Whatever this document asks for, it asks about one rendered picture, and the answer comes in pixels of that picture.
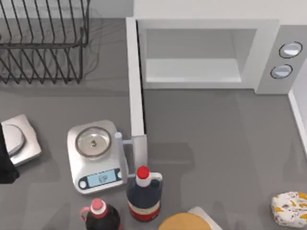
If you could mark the white and yellow patterned bag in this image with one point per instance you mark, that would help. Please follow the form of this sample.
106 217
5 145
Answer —
291 210

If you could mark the white scale with blue display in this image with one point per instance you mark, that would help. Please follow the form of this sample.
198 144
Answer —
79 167

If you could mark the pale microwave door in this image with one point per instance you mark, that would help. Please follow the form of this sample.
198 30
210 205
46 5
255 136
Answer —
135 95

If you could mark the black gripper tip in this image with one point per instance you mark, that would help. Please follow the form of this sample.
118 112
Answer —
6 165

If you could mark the dark bottle with red cap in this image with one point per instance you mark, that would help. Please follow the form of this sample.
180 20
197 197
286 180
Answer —
144 201

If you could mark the pale microwave oven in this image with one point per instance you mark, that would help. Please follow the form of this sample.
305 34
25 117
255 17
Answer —
266 72

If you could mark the dark bottle with pink cap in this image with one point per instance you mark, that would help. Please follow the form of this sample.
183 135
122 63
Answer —
105 219

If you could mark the silver kitchen scale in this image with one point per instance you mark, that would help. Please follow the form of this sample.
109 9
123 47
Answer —
24 141

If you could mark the round tan bread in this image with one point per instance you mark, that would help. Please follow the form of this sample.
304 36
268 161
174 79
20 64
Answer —
184 222

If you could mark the white flat box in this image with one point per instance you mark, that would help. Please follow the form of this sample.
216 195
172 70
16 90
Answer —
204 212

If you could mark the grey microwave knob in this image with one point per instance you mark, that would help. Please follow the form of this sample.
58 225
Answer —
290 49
281 71

